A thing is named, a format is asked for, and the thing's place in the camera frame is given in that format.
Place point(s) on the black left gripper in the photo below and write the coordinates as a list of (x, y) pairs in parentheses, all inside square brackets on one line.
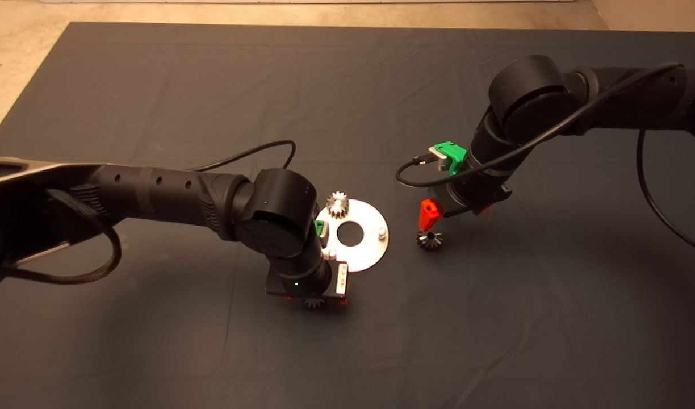
[(340, 281)]

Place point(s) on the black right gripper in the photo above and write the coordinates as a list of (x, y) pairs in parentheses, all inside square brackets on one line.
[(467, 196)]

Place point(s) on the small steel planetary gear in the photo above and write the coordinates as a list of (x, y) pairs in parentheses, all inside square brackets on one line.
[(337, 211), (313, 303)]

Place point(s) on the dark bevel gear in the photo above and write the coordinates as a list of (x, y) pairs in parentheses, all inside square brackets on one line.
[(432, 243)]

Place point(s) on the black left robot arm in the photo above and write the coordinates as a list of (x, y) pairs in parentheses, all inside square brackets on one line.
[(166, 190)]

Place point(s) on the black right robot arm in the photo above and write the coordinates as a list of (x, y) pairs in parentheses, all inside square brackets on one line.
[(529, 91)]

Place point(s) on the round metal carrier plate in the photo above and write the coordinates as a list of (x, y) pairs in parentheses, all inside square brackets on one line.
[(370, 250)]

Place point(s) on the dark grey table cloth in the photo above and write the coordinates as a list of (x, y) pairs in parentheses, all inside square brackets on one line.
[(154, 352)]

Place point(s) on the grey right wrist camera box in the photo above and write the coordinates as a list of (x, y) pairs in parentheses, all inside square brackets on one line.
[(438, 160)]

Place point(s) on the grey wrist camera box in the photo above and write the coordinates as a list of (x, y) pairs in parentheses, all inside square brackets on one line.
[(325, 236), (438, 160)]

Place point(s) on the green right camera mount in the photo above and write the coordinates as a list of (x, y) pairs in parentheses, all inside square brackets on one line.
[(455, 153)]

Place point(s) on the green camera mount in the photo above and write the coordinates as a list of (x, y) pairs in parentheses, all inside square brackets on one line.
[(455, 153), (318, 226)]

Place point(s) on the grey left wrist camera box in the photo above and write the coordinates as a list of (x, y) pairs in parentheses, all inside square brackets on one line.
[(325, 236)]

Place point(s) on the green left camera mount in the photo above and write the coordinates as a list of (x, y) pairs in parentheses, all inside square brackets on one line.
[(318, 226)]

